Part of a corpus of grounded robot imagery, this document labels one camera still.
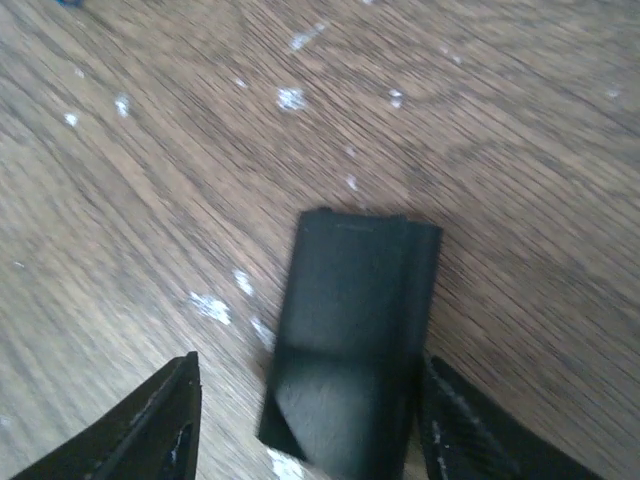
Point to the blue battery near centre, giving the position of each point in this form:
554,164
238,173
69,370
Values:
71,3

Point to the black battery cover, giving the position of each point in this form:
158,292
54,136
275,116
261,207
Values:
341,388

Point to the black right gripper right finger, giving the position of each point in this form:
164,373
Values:
464,434

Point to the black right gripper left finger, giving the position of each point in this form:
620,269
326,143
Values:
153,433

